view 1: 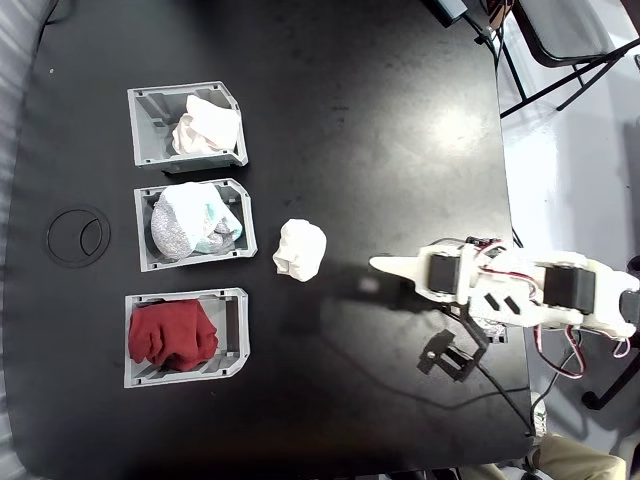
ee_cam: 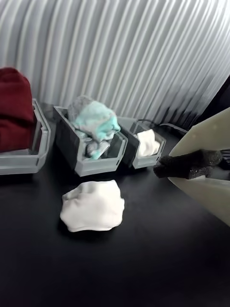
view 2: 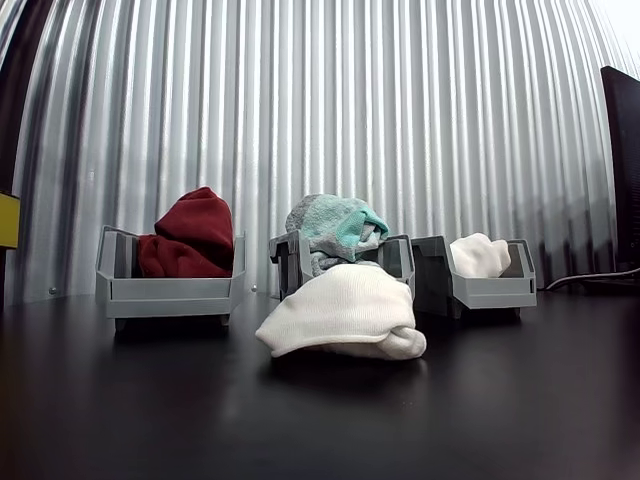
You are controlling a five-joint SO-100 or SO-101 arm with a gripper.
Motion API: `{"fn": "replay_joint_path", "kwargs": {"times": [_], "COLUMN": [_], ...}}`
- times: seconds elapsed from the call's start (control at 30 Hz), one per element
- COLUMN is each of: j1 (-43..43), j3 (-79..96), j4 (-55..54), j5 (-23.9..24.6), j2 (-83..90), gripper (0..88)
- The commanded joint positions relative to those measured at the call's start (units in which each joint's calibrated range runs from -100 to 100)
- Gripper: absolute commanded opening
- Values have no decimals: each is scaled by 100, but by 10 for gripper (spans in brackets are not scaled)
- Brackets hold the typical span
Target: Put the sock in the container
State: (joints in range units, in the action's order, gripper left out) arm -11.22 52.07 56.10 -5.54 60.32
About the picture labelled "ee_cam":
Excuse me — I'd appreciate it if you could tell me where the small white sock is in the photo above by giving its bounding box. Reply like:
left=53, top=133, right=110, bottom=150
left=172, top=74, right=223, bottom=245
left=137, top=129, right=161, bottom=156

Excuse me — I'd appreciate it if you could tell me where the large grey storage bin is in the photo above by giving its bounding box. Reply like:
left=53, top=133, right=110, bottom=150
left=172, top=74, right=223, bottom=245
left=0, top=98, right=51, bottom=175

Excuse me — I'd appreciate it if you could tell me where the dark-sided grey storage bin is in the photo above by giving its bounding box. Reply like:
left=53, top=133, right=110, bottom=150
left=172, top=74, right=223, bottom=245
left=53, top=105, right=128, bottom=177

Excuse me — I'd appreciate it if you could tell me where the cream gripper left finger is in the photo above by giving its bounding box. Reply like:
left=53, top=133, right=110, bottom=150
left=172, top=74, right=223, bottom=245
left=159, top=107, right=230, bottom=168

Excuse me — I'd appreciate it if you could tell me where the black keyboard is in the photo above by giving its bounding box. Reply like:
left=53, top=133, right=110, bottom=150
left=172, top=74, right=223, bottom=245
left=219, top=150, right=230, bottom=171

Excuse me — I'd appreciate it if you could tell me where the dark red sock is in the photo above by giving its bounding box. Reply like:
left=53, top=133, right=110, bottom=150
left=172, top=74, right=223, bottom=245
left=0, top=67, right=35, bottom=153

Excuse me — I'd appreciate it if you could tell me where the teal and grey sock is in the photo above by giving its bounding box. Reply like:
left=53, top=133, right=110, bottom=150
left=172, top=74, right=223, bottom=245
left=67, top=95, right=121, bottom=159

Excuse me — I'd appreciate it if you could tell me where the small grey storage bin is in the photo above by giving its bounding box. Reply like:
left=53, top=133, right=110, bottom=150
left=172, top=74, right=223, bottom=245
left=117, top=117, right=167, bottom=170

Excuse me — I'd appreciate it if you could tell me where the black computer monitor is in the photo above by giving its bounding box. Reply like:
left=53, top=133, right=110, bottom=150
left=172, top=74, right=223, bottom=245
left=198, top=75, right=230, bottom=125

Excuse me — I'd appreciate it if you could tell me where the cream gripper right finger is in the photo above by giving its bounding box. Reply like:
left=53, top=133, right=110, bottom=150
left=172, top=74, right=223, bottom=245
left=153, top=165, right=230, bottom=227

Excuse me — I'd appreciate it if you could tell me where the large white sock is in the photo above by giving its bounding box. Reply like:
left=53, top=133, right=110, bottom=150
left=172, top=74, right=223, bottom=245
left=59, top=179, right=126, bottom=233

